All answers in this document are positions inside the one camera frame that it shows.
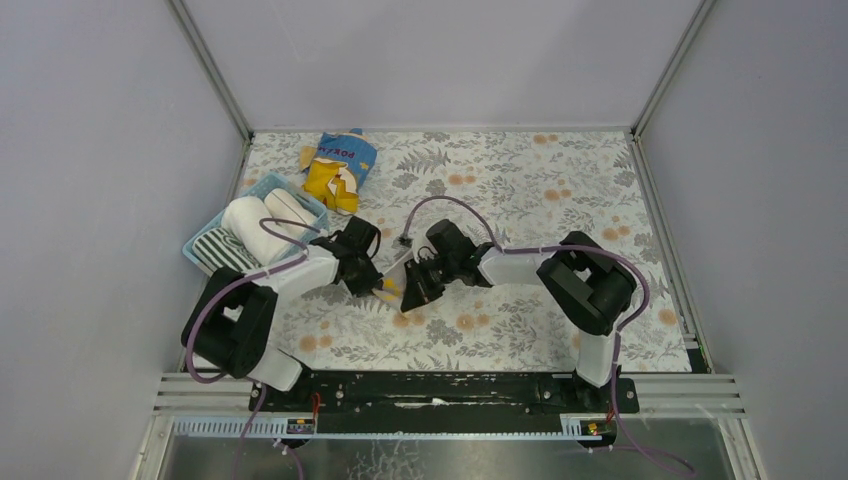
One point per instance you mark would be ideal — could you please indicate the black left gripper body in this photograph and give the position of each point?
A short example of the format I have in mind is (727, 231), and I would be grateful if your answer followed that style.
(366, 277)

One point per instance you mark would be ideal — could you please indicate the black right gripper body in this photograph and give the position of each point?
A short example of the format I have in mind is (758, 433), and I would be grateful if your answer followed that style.
(422, 283)

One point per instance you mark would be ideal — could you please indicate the grey yellow patterned towel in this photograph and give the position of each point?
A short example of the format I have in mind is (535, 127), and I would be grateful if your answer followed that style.
(394, 281)

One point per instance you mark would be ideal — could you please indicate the cream terry towel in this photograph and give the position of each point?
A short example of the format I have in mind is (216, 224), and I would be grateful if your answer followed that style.
(283, 205)

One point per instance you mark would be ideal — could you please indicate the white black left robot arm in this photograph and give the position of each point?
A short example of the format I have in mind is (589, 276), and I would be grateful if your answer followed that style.
(227, 334)

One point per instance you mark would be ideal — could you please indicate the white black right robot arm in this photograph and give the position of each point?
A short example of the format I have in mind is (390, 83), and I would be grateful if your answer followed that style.
(592, 287)

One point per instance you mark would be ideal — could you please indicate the blue yellow printed towel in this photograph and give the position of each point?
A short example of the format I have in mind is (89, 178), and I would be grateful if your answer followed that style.
(336, 168)

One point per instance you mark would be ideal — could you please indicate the floral patterned table mat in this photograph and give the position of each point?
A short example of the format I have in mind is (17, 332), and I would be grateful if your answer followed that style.
(526, 189)

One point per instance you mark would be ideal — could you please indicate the light blue plastic basket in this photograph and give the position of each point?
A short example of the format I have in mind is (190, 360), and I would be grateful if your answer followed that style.
(286, 229)

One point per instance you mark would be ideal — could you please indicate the black white striped rolled towel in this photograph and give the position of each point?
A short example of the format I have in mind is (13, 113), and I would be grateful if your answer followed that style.
(218, 248)

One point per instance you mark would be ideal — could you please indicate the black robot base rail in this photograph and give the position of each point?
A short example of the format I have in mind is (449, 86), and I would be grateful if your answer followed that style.
(453, 401)

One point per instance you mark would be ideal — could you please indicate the white slotted cable duct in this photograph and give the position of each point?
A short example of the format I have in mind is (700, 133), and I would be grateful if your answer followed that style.
(564, 428)

